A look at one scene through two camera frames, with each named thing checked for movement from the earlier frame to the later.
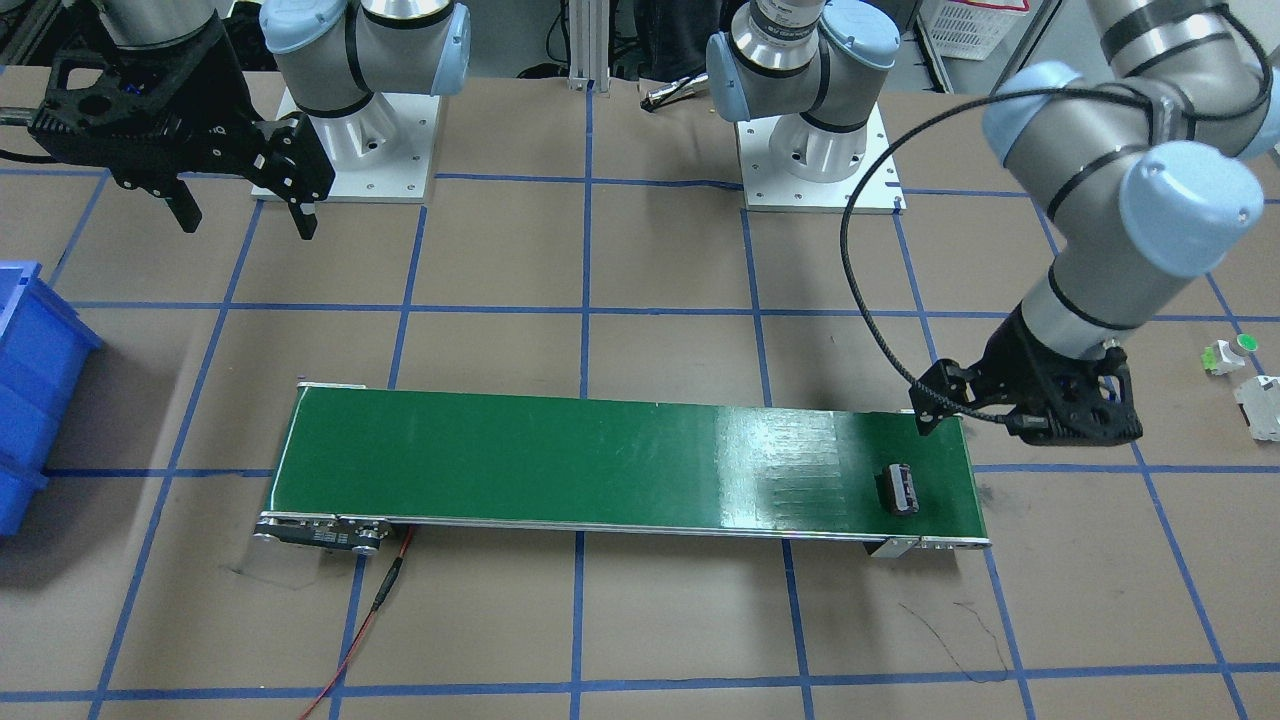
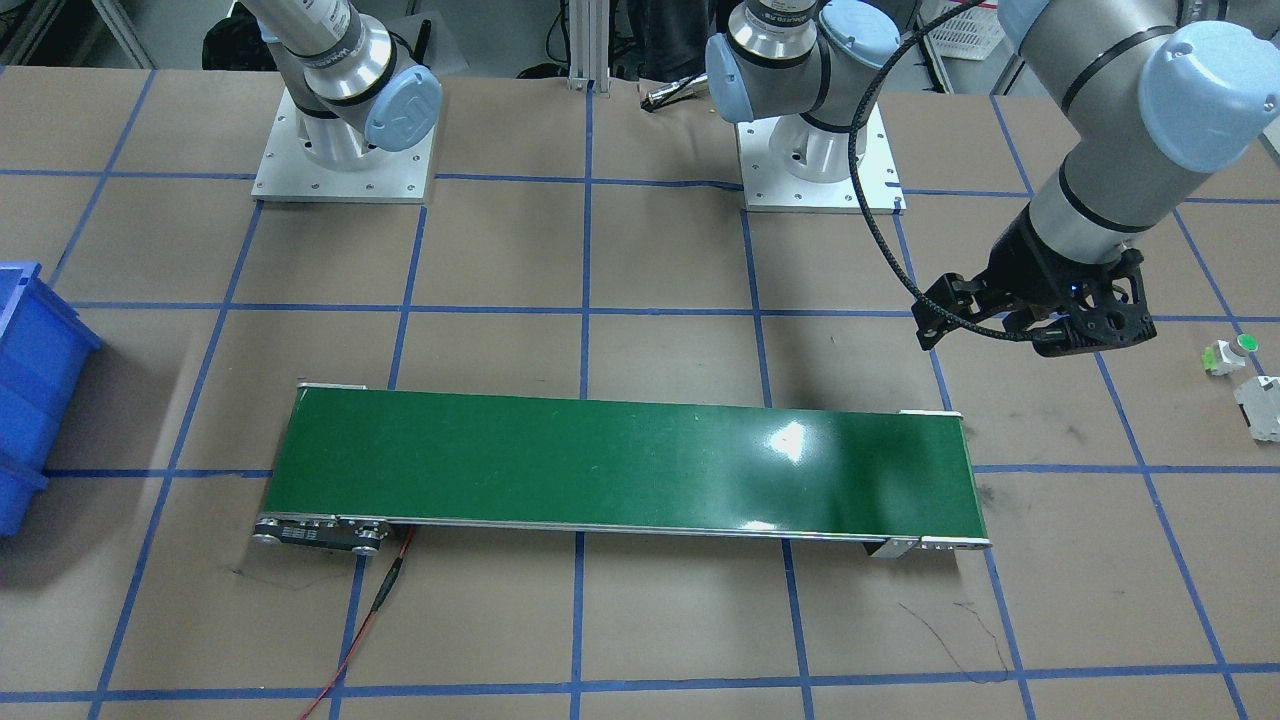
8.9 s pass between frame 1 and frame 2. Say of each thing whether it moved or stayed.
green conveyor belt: stayed
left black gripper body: moved
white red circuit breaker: stayed
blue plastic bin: stayed
